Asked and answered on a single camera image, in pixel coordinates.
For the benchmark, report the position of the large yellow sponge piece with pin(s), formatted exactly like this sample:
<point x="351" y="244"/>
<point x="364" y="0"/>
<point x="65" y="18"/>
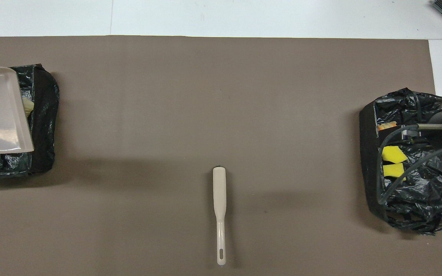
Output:
<point x="393" y="154"/>

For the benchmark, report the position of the small yellow sponge piece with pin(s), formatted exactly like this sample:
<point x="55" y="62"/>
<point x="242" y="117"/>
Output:
<point x="393" y="170"/>

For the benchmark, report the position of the closed black bag bin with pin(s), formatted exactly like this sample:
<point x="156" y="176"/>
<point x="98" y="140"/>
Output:
<point x="44" y="126"/>

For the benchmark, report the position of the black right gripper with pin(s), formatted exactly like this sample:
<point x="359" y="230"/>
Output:
<point x="441" y="115"/>

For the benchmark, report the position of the pale bread slice piece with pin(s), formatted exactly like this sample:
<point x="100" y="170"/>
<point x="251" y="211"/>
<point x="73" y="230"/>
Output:
<point x="28" y="105"/>

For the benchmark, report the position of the beige hand brush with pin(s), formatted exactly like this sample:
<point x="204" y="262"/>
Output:
<point x="219" y="191"/>

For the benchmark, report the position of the open black bag bin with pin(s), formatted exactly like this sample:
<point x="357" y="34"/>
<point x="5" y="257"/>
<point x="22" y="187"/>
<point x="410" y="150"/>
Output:
<point x="409" y="207"/>

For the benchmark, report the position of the brown paper table mat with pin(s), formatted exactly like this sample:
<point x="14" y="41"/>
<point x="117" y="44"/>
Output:
<point x="205" y="96"/>

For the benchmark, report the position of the toy croissant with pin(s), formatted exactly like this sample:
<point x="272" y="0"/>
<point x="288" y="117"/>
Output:
<point x="386" y="125"/>

